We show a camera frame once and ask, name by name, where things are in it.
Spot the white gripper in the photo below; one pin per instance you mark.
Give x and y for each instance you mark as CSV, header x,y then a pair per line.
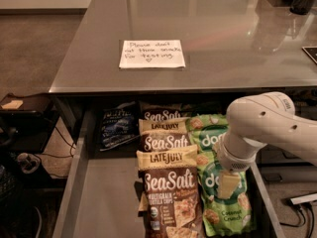
x,y
232,158

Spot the green dang chip bag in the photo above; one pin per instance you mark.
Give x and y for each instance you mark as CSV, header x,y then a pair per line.
x,y
205,130
223,217

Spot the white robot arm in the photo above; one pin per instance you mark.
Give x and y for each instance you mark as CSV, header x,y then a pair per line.
x,y
265,119

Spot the front brown sea salt bag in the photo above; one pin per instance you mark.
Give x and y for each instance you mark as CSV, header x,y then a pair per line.
x,y
170,186

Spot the brown sea salt bag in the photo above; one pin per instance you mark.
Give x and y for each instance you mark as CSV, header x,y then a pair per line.
x,y
170,186
163,135
160,112

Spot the middle brown sea salt bag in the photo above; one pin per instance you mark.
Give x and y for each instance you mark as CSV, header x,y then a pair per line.
x,y
163,135

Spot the rear brown sea salt bag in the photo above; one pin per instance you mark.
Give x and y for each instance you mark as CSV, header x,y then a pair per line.
x,y
160,112

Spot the dark blue chip bag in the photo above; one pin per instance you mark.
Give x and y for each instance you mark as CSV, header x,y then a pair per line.
x,y
119,126

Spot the grey open top drawer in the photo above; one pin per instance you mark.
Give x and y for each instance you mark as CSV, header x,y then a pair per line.
x,y
103,189

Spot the grey power strip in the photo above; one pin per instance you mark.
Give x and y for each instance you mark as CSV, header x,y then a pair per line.
x,y
303,198

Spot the white handwritten paper note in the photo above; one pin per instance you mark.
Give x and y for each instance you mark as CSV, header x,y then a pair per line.
x,y
152,54

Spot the black side cart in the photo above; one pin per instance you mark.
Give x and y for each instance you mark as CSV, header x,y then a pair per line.
x,y
25,133

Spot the yellow sticky note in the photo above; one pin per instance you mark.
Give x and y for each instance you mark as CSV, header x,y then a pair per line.
x,y
12,105

